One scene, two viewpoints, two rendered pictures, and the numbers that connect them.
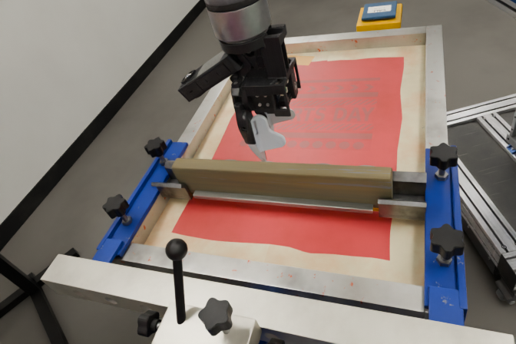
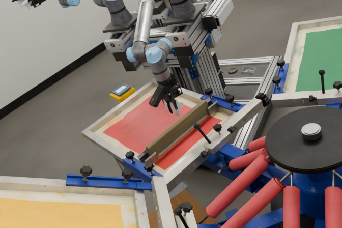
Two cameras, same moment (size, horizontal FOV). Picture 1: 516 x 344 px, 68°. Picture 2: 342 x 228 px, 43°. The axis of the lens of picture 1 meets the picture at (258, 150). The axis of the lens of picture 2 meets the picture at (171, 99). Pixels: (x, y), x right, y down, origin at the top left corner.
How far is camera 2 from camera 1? 1.77 m
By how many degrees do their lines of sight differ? 47
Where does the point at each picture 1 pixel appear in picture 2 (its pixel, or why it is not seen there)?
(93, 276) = (173, 173)
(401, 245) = (220, 116)
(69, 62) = not seen: outside the picture
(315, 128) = (160, 123)
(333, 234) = (205, 129)
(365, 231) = (210, 122)
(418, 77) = not seen: hidden behind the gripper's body
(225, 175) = (166, 136)
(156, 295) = (195, 156)
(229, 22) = (166, 74)
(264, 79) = (172, 87)
